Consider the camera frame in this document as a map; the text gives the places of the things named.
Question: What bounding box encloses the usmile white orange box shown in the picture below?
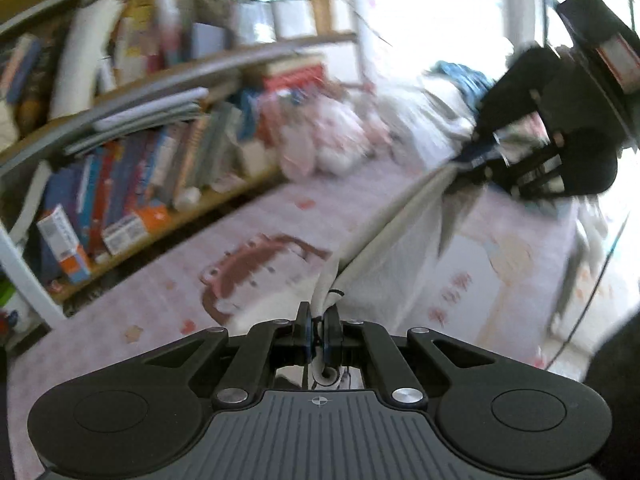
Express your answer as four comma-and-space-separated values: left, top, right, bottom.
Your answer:
37, 204, 90, 284

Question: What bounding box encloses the red book stack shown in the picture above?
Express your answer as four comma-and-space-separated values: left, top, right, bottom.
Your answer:
253, 54, 326, 92

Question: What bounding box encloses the white printed tote bag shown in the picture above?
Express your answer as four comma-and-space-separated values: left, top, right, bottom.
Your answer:
279, 166, 490, 344

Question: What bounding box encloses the row of leaning books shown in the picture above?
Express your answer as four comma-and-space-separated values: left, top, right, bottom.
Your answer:
36, 100, 265, 278

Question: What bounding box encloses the white wooden bookshelf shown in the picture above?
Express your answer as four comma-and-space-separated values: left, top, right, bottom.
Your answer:
1, 0, 359, 327

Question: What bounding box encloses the white pink plush bunny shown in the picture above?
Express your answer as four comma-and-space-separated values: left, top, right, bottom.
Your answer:
278, 94, 392, 181

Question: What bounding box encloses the white orange flat box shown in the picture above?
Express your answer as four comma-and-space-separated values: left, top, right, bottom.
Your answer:
102, 203, 170, 256

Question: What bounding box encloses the white eraser block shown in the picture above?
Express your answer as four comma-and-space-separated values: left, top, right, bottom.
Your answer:
172, 186, 202, 212

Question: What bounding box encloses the pink checkered desk mat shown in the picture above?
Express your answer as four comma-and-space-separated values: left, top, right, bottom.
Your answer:
6, 154, 640, 476

